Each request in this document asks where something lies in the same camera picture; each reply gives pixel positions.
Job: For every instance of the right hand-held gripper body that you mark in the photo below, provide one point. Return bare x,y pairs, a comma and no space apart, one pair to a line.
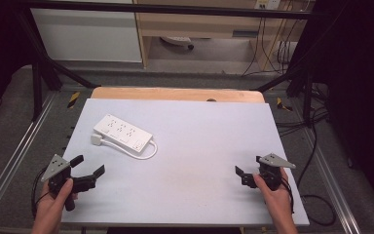
274,161

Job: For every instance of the white power strip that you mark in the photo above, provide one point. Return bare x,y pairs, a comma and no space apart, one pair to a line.
122,132

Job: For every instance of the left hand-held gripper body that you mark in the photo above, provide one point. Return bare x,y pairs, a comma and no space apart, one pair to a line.
56,165

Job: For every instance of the black metal frame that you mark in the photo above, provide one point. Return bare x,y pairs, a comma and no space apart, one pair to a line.
162,8

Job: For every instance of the grey power strip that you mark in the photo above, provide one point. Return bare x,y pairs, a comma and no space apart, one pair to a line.
176,40

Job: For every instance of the aluminium rail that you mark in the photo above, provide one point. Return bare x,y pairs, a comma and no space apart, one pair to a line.
16,146
332,185

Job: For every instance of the person's left hand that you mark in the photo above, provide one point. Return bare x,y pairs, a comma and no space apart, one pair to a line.
50,209

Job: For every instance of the light wooden desk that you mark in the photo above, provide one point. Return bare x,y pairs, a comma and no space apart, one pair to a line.
201,26

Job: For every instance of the black curtain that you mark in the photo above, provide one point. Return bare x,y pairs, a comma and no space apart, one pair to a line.
0,55
360,91

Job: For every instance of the white cabinet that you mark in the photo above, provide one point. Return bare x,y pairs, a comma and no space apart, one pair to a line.
87,35

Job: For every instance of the person's right hand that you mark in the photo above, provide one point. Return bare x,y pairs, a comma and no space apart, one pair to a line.
277,201

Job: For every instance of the white plug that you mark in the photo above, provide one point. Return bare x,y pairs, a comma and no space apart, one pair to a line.
96,139

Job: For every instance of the wooden table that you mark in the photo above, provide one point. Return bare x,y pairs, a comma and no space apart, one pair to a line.
175,94

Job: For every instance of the white wall socket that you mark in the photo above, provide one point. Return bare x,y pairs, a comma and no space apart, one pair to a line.
267,4

